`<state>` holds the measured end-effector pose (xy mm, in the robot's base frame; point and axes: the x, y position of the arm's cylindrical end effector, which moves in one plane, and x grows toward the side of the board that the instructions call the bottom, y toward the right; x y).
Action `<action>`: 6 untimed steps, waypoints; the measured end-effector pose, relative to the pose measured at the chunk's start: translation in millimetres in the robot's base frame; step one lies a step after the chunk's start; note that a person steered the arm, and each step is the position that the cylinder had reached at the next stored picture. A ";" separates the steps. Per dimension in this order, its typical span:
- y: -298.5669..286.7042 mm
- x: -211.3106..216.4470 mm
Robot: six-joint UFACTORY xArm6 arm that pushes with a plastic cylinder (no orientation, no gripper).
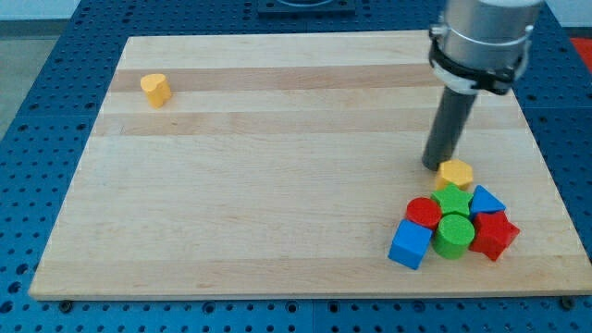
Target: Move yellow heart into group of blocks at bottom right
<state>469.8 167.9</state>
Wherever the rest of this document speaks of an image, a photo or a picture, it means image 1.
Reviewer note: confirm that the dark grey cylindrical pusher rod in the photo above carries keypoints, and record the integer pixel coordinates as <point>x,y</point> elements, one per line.
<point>453,110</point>

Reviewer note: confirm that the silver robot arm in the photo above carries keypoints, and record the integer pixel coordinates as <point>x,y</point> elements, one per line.
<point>477,45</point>

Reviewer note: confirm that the yellow heart block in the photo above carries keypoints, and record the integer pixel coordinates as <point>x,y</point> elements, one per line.
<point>156,89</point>

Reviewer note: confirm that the yellow hexagon block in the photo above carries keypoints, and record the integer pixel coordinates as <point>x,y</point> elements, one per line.
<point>455,172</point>

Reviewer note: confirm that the green star block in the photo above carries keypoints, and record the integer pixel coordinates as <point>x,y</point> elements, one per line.
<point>453,201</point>

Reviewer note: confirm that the blue triangle block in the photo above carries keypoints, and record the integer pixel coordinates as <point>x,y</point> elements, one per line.
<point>484,202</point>

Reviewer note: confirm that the red cylinder block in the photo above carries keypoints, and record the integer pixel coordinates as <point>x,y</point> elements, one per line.
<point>424,212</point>

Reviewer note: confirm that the green cylinder block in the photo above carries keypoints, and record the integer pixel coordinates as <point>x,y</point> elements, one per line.
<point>453,237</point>

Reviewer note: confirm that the red star block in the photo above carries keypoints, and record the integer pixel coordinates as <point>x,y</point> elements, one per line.
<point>494,233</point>

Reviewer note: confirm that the blue cube block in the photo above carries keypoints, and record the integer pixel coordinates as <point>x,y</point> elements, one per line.
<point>409,244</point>

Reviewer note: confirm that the wooden board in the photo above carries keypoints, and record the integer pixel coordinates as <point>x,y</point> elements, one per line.
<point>280,168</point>

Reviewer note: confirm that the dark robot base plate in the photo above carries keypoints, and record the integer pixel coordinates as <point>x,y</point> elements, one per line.
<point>269,8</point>

